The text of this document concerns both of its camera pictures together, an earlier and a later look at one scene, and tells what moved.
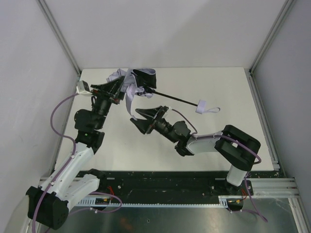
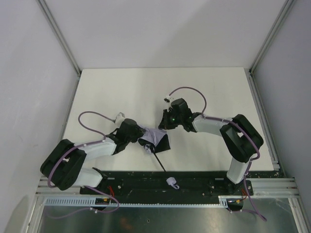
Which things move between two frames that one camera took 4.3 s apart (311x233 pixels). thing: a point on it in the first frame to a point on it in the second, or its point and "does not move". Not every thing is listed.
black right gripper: [155, 120] to [166, 121]
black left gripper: [108, 93] to [140, 133]
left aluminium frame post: [59, 36] does not move
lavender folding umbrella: [142, 82] to [155, 141]
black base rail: [167, 185] does not move
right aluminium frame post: [279, 19] does not move
